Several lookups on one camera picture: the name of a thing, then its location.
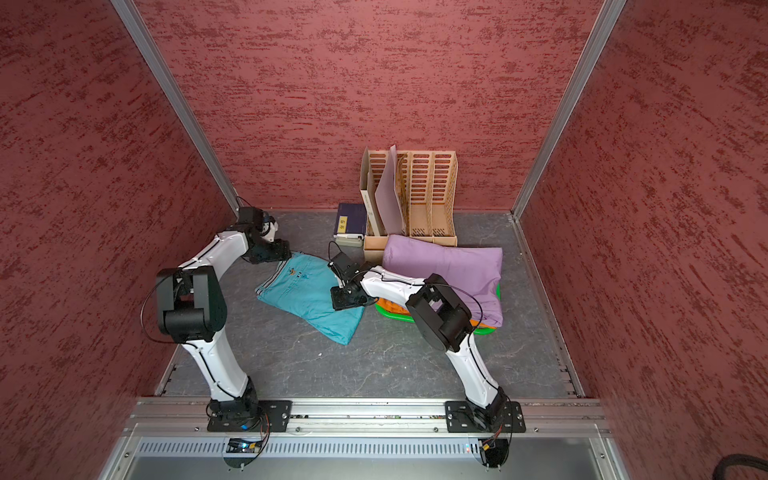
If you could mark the green plastic basket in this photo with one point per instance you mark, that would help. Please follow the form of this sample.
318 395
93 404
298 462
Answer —
486 327

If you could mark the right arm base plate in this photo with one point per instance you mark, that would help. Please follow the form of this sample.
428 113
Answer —
465 417

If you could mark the beige file organizer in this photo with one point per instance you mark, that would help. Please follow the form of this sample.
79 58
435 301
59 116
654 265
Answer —
425 182

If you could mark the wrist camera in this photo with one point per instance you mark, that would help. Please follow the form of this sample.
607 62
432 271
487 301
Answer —
256 224
344 268

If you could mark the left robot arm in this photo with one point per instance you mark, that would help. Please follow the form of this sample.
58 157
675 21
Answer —
192 312

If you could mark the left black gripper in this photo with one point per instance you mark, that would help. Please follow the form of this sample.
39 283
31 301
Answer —
281 252

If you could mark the purple pants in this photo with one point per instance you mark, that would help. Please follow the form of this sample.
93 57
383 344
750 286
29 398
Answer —
475 272

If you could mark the right aluminium corner post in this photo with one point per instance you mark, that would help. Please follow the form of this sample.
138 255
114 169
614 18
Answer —
604 24

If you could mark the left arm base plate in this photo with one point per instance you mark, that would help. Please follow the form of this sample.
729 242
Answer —
273 416

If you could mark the purple folder sheet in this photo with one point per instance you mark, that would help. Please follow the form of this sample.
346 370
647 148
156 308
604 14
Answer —
387 199

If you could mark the orange pants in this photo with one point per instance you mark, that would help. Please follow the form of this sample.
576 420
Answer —
390 309

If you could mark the teal pants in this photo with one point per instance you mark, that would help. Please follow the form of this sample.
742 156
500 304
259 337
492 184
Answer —
302 286

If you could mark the left aluminium corner post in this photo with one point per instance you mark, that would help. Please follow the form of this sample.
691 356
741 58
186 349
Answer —
132 20

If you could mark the dark blue book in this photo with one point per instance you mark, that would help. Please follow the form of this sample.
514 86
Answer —
350 224

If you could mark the aluminium corner post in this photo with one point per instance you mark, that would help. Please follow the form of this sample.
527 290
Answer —
604 24
132 20

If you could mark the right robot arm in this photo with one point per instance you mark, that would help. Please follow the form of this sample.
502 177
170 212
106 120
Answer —
444 321

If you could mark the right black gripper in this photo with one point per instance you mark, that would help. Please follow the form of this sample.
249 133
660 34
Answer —
339 303

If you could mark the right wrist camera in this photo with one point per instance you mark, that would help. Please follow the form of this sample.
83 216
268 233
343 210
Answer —
344 268

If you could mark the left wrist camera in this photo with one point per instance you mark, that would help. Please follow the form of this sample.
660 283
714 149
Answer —
256 224

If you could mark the aluminium front rail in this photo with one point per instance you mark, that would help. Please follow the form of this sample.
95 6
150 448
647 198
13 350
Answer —
348 438

